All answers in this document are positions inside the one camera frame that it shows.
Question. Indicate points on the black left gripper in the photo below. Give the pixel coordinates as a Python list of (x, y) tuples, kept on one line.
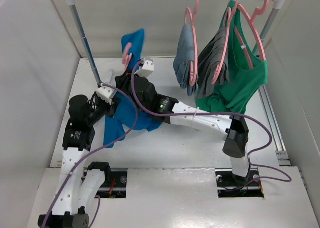
[(110, 107)]

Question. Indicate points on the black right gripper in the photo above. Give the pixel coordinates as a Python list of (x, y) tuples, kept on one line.
[(123, 80)]

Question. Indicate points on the blue t shirt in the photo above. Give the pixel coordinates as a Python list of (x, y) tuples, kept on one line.
[(125, 114)]

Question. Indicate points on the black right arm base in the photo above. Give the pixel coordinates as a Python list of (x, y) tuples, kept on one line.
[(232, 186)]

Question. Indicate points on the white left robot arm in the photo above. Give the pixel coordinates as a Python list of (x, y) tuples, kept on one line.
[(75, 190)]

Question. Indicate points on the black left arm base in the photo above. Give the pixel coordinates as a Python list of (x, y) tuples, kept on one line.
[(115, 184)]

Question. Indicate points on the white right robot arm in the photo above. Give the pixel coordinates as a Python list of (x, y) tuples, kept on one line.
[(157, 108)]

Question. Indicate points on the pink hanger with grey garment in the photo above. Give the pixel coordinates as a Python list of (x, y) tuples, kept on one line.
[(228, 16)]

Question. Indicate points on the pink hanger with green top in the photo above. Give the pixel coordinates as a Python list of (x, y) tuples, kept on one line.
[(257, 32)]

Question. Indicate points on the light blue denim garment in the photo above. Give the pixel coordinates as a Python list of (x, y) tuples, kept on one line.
[(184, 57)]

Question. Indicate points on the grey garment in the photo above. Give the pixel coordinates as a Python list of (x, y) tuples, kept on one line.
[(208, 60)]

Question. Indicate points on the green tank top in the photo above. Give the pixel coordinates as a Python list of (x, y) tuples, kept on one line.
[(247, 72)]

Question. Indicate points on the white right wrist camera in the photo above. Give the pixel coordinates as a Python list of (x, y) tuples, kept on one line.
[(146, 67)]

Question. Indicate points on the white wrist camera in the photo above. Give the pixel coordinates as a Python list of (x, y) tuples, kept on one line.
[(146, 67), (106, 94)]

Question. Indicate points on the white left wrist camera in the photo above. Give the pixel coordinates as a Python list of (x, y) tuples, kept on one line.
[(106, 94)]

